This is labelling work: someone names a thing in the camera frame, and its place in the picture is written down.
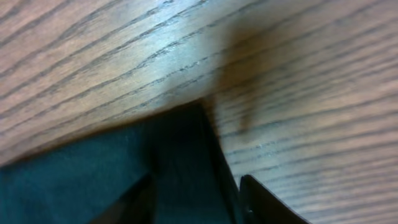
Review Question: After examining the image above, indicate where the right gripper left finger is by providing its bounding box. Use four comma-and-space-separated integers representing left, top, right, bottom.
89, 175, 155, 224

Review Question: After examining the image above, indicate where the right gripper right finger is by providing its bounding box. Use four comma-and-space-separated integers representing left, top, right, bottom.
239, 175, 309, 224

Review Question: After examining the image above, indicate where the black t-shirt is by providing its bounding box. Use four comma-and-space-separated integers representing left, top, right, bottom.
1, 102, 243, 223

